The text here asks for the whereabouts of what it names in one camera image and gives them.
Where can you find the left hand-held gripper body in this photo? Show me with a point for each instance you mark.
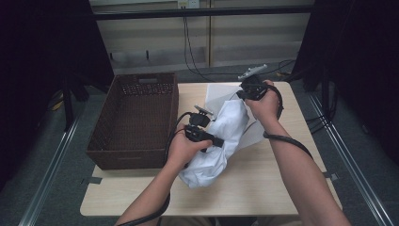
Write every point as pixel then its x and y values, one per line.
pixel 199 121

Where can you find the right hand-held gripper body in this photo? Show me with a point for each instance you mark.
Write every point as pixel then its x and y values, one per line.
pixel 252 88

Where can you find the white garment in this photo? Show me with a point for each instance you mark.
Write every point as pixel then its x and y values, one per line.
pixel 216 150

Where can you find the brown wicker basket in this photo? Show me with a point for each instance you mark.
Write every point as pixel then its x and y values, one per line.
pixel 135 125

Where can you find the person's right hand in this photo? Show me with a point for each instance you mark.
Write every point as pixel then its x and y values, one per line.
pixel 266 108

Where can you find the person's left hand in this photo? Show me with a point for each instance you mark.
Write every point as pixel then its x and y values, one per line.
pixel 182 150

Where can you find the black horizontal bar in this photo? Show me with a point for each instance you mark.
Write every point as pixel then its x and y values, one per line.
pixel 204 12

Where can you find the black curtain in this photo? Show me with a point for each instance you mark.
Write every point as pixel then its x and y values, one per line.
pixel 44 62
pixel 360 62

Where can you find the grey tape piece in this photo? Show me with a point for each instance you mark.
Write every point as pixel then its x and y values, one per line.
pixel 331 176
pixel 95 180

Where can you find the black stand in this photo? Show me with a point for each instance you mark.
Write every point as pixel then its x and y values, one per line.
pixel 67 103

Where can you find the white wall outlet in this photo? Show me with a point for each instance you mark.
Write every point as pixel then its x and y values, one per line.
pixel 188 3

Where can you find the metal floor rail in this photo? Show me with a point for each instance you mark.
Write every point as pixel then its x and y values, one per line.
pixel 354 175
pixel 47 179

